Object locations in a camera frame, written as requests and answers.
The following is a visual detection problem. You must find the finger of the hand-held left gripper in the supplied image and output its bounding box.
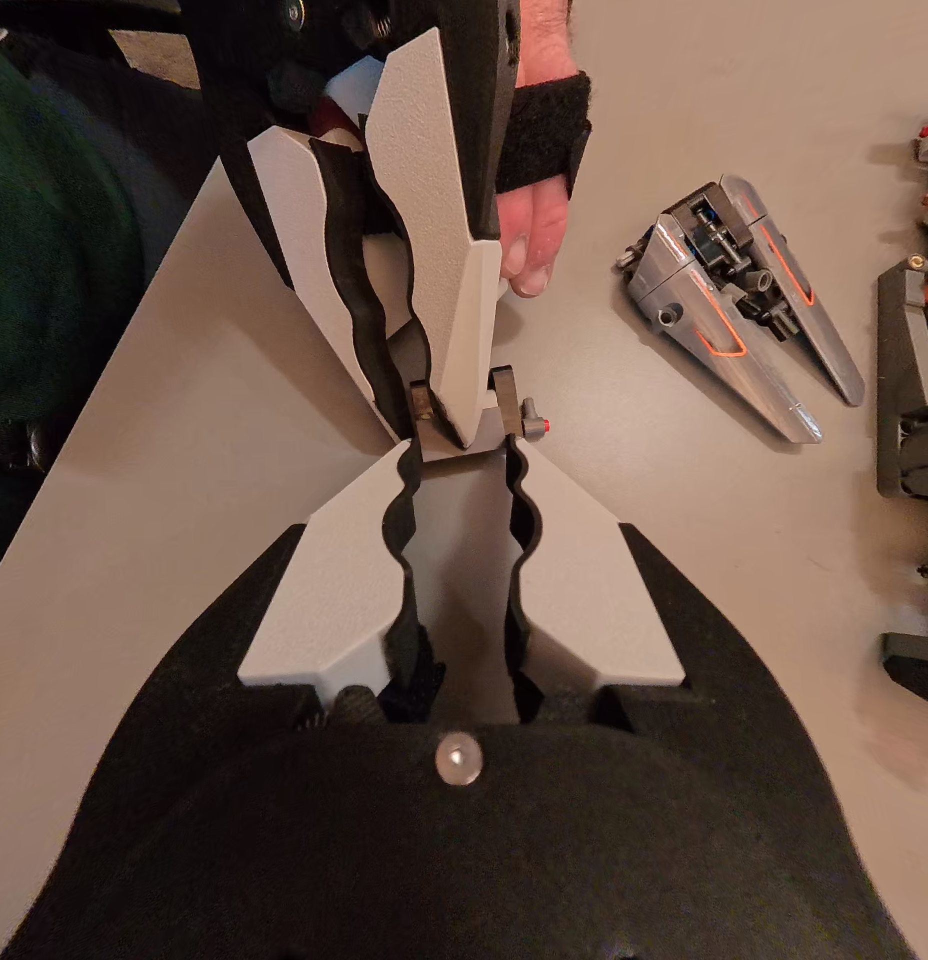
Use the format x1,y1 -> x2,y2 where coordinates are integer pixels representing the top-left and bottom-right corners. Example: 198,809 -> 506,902
363,27 -> 504,451
248,123 -> 428,444

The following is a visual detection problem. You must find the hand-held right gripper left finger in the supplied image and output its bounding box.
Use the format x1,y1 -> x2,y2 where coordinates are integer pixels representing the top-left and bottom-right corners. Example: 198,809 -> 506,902
237,438 -> 424,711

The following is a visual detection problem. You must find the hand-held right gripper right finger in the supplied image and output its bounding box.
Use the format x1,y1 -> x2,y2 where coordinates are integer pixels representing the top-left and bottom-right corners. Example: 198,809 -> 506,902
503,435 -> 689,690

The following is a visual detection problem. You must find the grey plate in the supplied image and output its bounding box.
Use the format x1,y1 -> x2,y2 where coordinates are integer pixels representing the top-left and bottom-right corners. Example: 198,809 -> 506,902
415,405 -> 510,464

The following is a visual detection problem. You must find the small yellow-axle lego assembly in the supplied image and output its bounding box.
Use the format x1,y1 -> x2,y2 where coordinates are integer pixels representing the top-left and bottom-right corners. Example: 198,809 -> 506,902
407,366 -> 521,451

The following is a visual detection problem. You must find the grey pointed lego wing assembly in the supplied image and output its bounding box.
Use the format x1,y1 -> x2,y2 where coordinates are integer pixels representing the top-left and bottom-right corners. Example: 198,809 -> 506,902
617,174 -> 866,445

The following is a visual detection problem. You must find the partly built lego model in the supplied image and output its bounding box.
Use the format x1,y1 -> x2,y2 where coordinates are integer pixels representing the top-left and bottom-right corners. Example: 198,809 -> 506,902
876,112 -> 928,710

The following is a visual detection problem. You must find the person's left hand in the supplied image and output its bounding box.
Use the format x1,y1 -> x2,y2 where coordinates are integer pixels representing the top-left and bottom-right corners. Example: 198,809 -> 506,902
497,0 -> 579,297

